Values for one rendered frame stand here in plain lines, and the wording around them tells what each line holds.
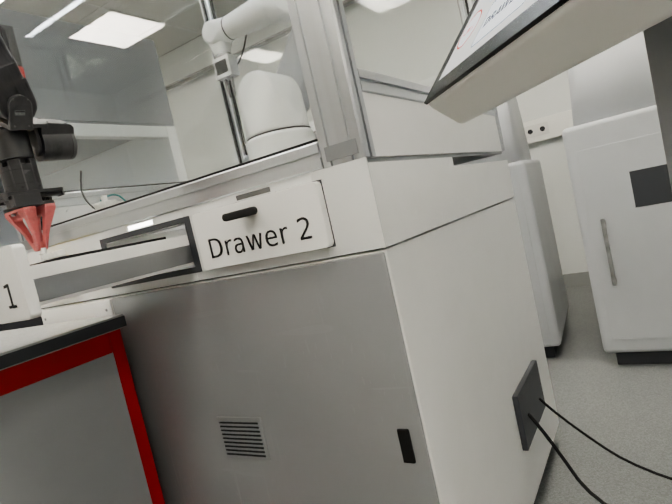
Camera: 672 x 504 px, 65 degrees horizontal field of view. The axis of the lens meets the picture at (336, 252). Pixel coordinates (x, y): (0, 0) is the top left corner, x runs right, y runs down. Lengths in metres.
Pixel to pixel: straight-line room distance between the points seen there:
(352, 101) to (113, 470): 0.89
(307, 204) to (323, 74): 0.21
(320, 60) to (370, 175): 0.20
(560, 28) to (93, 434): 1.10
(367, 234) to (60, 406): 0.70
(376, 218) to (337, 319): 0.19
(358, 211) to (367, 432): 0.38
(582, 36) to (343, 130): 0.52
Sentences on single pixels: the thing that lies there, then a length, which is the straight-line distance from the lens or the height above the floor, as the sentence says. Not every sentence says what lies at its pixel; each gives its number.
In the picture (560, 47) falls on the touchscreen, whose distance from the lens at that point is 0.40.
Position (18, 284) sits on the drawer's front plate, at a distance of 0.88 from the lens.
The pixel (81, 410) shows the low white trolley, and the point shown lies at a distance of 1.21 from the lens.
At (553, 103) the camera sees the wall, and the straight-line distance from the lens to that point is 3.97.
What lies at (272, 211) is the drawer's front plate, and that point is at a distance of 0.91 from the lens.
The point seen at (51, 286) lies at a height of 0.86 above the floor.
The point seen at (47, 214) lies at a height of 0.98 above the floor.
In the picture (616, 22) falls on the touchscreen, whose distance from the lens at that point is 0.37.
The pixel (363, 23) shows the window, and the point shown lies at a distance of 1.01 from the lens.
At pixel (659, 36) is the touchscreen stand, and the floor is 0.94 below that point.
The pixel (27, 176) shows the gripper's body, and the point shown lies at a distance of 1.01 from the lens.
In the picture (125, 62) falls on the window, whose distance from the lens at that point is 1.21.
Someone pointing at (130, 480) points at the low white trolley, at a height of 0.41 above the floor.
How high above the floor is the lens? 0.87
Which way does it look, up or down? 4 degrees down
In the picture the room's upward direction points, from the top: 13 degrees counter-clockwise
